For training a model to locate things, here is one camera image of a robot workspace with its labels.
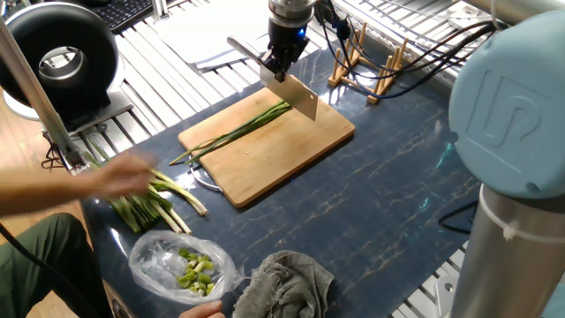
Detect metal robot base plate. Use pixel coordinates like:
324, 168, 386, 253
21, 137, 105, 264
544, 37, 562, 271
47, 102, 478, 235
434, 276, 464, 318

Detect bunch of green scallion stalks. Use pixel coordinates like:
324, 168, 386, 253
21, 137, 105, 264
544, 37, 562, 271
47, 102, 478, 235
81, 139, 162, 234

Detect wooden peg rack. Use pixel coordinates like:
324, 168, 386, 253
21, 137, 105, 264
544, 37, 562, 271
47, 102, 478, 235
327, 21, 410, 106

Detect black ring light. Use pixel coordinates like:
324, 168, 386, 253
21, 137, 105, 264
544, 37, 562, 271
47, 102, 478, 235
0, 2, 135, 133

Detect steel cleaver knife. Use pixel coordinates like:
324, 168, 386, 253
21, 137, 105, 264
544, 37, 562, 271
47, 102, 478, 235
226, 34, 320, 122

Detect black computer keyboard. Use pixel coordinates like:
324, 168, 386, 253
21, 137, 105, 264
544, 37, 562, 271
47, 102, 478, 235
90, 0, 155, 34

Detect white paper sheets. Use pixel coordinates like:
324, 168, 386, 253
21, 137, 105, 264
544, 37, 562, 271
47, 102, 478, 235
152, 0, 310, 72

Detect person's left hand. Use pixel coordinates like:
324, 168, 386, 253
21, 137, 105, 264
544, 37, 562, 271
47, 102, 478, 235
90, 149, 158, 199

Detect grey-green cloth rag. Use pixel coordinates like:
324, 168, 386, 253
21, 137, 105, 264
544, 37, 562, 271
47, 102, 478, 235
232, 250, 335, 318

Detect chopped scallion pieces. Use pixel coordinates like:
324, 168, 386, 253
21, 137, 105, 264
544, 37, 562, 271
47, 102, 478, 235
176, 247, 216, 296

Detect wooden cutting board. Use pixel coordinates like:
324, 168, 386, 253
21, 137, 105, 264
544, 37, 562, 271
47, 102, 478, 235
177, 86, 357, 209

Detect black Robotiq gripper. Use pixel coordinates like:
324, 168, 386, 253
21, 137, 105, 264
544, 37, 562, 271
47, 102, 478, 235
260, 19, 311, 84

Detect clear plastic bag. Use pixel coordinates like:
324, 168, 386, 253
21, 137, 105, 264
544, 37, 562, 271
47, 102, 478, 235
128, 229, 245, 306

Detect person's right hand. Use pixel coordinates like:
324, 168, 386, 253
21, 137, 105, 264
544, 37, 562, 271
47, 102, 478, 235
178, 299, 226, 318

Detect person's left forearm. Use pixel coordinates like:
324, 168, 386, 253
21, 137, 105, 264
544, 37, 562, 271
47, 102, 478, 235
0, 170, 101, 217

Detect green trousers leg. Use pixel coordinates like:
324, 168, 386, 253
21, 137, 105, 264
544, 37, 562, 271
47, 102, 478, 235
0, 212, 111, 318

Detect long black cable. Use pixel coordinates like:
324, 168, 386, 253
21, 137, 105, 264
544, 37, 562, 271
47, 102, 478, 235
0, 223, 96, 318

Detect aluminium frame post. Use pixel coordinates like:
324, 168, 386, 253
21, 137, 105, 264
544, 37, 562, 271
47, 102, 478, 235
0, 17, 87, 173

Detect long green scallion leaves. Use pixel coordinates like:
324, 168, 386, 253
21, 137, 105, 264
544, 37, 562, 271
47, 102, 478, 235
169, 100, 292, 167

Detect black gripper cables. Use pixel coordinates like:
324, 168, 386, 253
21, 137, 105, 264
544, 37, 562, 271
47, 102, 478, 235
315, 0, 509, 101

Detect metal plate with holes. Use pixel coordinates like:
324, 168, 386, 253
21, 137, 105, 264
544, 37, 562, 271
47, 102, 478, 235
448, 11, 498, 34

